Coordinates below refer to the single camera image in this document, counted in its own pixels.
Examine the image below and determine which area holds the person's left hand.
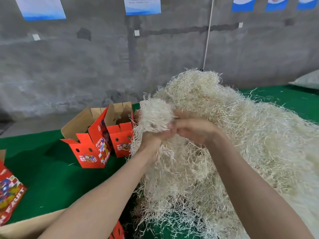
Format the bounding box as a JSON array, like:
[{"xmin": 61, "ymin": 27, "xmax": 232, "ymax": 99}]
[{"xmin": 136, "ymin": 122, "xmax": 176, "ymax": 156}]

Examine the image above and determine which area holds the person's right hand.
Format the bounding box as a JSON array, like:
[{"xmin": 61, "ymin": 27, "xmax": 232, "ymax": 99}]
[{"xmin": 168, "ymin": 110, "xmax": 224, "ymax": 148}]

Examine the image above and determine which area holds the white sack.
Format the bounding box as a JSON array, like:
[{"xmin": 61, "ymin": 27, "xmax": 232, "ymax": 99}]
[{"xmin": 289, "ymin": 69, "xmax": 319, "ymax": 91}]

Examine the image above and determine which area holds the person's left forearm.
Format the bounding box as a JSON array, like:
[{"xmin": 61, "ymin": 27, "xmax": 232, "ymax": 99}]
[{"xmin": 37, "ymin": 144, "xmax": 158, "ymax": 239}]

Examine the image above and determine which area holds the person's right forearm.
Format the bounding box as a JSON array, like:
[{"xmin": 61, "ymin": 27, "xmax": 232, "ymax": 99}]
[{"xmin": 204, "ymin": 132, "xmax": 315, "ymax": 239}]

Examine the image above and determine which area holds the narrow white blue banner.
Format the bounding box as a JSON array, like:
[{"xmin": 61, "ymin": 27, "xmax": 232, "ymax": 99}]
[
  {"xmin": 296, "ymin": 0, "xmax": 319, "ymax": 11},
  {"xmin": 265, "ymin": 0, "xmax": 290, "ymax": 12},
  {"xmin": 232, "ymin": 0, "xmax": 258, "ymax": 12}
]

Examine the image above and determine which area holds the white blue wall poster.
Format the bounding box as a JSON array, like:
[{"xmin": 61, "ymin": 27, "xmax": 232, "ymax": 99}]
[
  {"xmin": 14, "ymin": 0, "xmax": 67, "ymax": 21},
  {"xmin": 124, "ymin": 0, "xmax": 162, "ymax": 16}
]

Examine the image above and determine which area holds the red cardboard box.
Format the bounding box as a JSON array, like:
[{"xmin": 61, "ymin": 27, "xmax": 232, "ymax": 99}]
[
  {"xmin": 104, "ymin": 101, "xmax": 136, "ymax": 159},
  {"xmin": 60, "ymin": 107, "xmax": 112, "ymax": 169},
  {"xmin": 0, "ymin": 209, "xmax": 125, "ymax": 239}
]

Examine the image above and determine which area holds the group of red boxes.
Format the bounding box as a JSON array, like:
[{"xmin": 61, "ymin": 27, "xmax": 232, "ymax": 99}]
[{"xmin": 0, "ymin": 149, "xmax": 28, "ymax": 227}]

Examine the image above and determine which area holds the white pole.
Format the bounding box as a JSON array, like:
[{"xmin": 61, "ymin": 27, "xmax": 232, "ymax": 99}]
[{"xmin": 201, "ymin": 0, "xmax": 215, "ymax": 72}]

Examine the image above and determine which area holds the pile of wood wool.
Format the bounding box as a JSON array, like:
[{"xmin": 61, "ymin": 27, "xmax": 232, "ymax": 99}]
[{"xmin": 129, "ymin": 68, "xmax": 319, "ymax": 239}]

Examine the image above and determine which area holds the small straw filler clump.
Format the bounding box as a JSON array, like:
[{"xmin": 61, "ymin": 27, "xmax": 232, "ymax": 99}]
[{"xmin": 135, "ymin": 97, "xmax": 176, "ymax": 135}]

